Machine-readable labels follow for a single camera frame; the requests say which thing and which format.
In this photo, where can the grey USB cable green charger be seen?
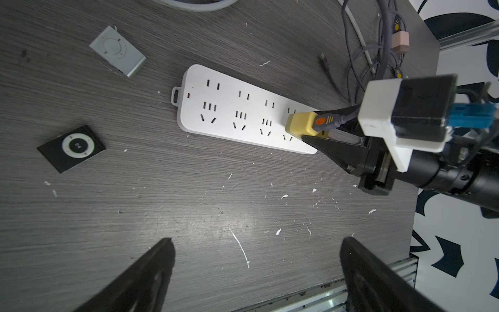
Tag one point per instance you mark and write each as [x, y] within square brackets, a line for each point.
[327, 70]

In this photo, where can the yellow USB wall charger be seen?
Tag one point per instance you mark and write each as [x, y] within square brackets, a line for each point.
[301, 124]

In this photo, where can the grey USB cable yellow charger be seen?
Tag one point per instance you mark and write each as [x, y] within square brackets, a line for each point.
[330, 121]

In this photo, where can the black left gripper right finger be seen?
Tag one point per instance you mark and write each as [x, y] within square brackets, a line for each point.
[373, 286]

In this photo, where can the white power strip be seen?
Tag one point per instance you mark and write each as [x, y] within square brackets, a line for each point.
[214, 104]

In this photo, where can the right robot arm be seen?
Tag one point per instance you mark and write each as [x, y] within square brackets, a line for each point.
[467, 170]

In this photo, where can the silver mp3 player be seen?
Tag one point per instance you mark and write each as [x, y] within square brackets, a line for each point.
[118, 51]

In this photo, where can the black mp3 player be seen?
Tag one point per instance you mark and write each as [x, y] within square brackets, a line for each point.
[72, 148]

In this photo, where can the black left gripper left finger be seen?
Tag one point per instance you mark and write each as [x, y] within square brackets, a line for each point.
[141, 287]

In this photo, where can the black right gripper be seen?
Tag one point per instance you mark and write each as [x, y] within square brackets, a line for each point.
[372, 162]

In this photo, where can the pink USB wall charger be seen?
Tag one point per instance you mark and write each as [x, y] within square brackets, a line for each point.
[400, 42]

